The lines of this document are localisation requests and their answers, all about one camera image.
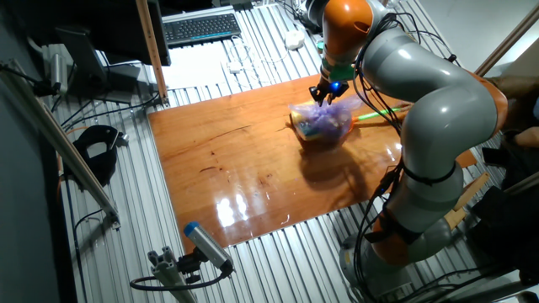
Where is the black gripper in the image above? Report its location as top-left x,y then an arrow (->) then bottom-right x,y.
309,77 -> 350,106

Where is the purple plastic bag of things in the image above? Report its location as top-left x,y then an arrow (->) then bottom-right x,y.
288,95 -> 364,144

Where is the orange green stick tool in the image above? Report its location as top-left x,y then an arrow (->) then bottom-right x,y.
351,107 -> 403,124

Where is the person hand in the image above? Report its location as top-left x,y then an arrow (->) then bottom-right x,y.
514,125 -> 539,148

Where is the green wrist adapter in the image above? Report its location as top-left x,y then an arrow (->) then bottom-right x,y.
316,40 -> 357,83

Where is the white rounded plastic object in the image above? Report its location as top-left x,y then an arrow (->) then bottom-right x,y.
285,29 -> 306,51

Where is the glossy wooden board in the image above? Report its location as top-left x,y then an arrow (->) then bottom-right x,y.
147,73 -> 479,253

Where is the white paper sheet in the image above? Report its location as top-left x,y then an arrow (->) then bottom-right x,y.
162,41 -> 237,90

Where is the black keyboard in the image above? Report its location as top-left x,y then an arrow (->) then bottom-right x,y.
162,12 -> 243,47

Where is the dark smartphone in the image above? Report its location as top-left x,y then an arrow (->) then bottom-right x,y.
482,146 -> 507,167

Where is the slanted wooden beam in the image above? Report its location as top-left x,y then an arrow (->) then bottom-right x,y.
474,2 -> 539,77

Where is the person in dark clothes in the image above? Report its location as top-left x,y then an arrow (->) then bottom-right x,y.
488,75 -> 539,190

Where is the black monitor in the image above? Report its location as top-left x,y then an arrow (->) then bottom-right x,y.
16,0 -> 172,67

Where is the black headset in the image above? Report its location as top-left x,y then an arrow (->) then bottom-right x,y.
72,125 -> 130,187

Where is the black monitor stand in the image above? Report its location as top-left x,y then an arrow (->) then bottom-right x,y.
54,25 -> 142,105

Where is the silver cylinder device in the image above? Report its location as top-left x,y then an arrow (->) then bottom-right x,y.
49,52 -> 69,96

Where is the white charger with cable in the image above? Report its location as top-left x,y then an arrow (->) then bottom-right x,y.
221,35 -> 291,89

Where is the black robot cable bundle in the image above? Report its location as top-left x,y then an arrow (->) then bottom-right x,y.
351,12 -> 460,303

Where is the wooden bracket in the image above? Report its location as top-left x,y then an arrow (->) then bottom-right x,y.
445,171 -> 492,231

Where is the wooden post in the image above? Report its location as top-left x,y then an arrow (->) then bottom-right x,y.
135,0 -> 170,106

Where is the silver camera with blue cap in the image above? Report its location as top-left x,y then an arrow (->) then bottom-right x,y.
183,221 -> 235,274

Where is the black table cable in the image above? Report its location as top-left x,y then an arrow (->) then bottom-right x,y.
50,91 -> 161,130

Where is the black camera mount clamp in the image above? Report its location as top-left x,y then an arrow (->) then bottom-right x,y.
176,247 -> 204,284

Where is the pale frame bar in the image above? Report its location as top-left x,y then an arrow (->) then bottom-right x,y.
503,170 -> 539,197

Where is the aluminium profile post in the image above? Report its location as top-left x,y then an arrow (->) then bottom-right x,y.
147,246 -> 199,303

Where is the black camera cable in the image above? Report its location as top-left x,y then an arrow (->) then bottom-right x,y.
129,263 -> 235,292

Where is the aluminium frame bar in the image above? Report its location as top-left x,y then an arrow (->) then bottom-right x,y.
0,58 -> 122,231

